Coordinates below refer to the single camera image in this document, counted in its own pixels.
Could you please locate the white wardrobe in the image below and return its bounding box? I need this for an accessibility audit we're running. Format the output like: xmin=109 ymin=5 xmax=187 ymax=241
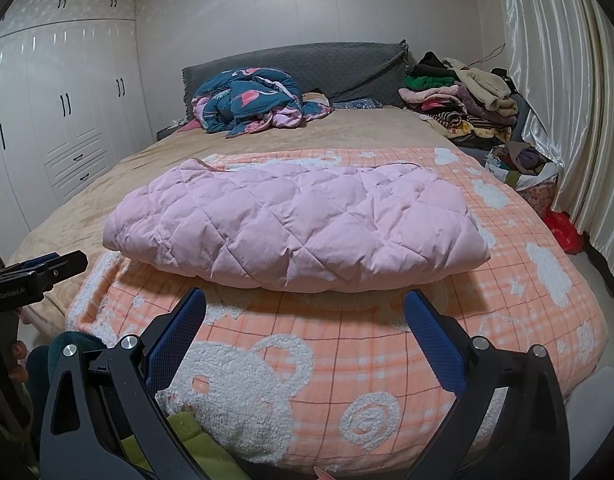
xmin=0 ymin=0 xmax=155 ymax=261

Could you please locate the person's left hand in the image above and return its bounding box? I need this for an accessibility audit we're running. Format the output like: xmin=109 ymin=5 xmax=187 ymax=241
xmin=9 ymin=340 xmax=30 ymax=384

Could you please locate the grey padded headboard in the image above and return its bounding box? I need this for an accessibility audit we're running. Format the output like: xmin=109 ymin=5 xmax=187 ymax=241
xmin=181 ymin=40 xmax=409 ymax=121

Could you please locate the floral basket of clothes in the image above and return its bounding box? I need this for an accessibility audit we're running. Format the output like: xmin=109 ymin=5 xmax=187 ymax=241
xmin=484 ymin=141 xmax=560 ymax=216

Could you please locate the pink quilted jacket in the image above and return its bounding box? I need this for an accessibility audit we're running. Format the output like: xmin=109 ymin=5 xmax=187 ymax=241
xmin=103 ymin=157 xmax=492 ymax=293

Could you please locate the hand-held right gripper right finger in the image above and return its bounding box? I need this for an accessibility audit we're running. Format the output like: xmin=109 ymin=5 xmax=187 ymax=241
xmin=404 ymin=287 xmax=572 ymax=480

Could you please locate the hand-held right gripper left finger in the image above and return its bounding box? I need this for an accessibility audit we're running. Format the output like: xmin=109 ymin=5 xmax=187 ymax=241
xmin=39 ymin=286 xmax=210 ymax=480

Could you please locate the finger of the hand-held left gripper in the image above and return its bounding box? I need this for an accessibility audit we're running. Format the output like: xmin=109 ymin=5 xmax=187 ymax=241
xmin=34 ymin=250 xmax=88 ymax=292
xmin=0 ymin=254 xmax=58 ymax=281

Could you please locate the blue flamingo print quilt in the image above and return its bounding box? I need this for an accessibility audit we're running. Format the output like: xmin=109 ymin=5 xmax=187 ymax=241
xmin=192 ymin=66 xmax=335 ymax=139

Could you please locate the cream satin curtain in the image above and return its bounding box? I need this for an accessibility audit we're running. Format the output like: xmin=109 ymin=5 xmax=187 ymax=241
xmin=502 ymin=0 xmax=614 ymax=281

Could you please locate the dark patterned pillow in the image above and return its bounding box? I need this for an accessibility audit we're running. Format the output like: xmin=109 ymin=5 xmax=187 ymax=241
xmin=332 ymin=98 xmax=386 ymax=110

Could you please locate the yellow-green cloth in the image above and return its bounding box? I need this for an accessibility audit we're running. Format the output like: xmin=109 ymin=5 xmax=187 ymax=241
xmin=122 ymin=410 xmax=248 ymax=480

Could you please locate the person's teal trouser leg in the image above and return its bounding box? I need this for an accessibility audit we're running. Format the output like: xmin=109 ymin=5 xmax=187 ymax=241
xmin=26 ymin=330 xmax=108 ymax=411

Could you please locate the orange plaid bear blanket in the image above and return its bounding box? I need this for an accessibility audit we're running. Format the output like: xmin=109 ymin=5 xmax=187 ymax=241
xmin=64 ymin=147 xmax=610 ymax=476

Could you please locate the pile of folded clothes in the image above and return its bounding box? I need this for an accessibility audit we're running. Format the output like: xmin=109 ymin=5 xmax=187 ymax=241
xmin=398 ymin=51 xmax=520 ymax=148

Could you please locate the red plastic bag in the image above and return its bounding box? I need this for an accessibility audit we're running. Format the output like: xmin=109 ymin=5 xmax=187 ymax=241
xmin=543 ymin=209 xmax=585 ymax=255

